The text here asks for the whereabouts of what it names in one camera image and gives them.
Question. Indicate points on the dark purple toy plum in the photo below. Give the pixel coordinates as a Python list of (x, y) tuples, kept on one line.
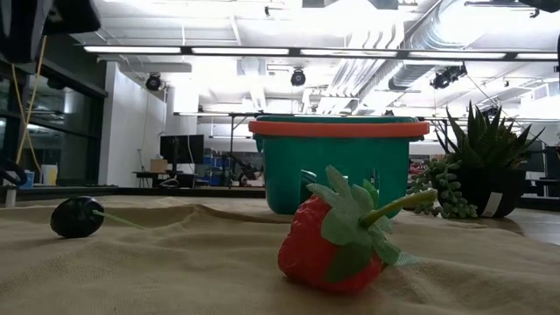
[(76, 218)]

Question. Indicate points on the black computer monitor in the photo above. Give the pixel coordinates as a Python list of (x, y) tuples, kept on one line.
[(181, 149)]

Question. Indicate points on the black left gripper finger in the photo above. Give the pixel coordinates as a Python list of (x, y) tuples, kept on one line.
[(74, 17)]

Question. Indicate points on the white plastic jug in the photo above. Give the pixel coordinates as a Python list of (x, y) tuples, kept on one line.
[(49, 175)]

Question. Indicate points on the teal basket with orange rim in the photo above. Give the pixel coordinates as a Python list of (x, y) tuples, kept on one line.
[(341, 157)]

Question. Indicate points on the blue container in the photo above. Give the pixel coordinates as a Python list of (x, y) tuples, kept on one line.
[(28, 180)]

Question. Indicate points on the tan burlap cloth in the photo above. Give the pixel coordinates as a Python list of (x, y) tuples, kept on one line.
[(175, 271)]

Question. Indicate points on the black beam with LED strips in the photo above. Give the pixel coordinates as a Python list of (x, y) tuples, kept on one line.
[(240, 51)]

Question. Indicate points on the white cylinder post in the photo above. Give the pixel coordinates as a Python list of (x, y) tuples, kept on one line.
[(11, 196)]

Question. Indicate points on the brown cardboard box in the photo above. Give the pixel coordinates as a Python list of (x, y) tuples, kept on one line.
[(158, 165)]

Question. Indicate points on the red toy strawberry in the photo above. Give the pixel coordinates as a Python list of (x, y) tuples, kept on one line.
[(310, 254)]

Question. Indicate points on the black ceiling spotlight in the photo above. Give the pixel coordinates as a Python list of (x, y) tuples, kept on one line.
[(298, 77), (446, 76), (153, 81)]

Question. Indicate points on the potted succulent plant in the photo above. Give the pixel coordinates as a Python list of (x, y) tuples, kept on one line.
[(490, 175)]

